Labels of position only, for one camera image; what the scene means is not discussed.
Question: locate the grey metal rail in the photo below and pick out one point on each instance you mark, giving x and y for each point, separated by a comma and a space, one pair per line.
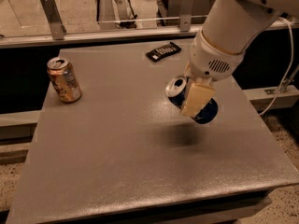
121, 35

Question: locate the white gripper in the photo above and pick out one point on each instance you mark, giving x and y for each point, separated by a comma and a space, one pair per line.
209, 59

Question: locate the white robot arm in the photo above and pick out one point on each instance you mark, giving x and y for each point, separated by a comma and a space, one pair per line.
220, 46

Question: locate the left grey metal bracket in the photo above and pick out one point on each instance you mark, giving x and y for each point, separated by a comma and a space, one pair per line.
54, 20

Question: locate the orange soda can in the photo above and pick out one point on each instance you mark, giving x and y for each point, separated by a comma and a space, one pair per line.
63, 79

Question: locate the right grey metal bracket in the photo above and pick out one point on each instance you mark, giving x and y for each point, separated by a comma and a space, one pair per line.
185, 15

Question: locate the grey metal bracket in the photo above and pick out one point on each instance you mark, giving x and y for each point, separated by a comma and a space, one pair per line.
185, 15
54, 20

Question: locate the blue pepsi can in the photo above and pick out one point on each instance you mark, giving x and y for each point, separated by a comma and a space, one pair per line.
194, 100

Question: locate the black snack wrapper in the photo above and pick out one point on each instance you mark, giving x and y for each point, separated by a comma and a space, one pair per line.
163, 52

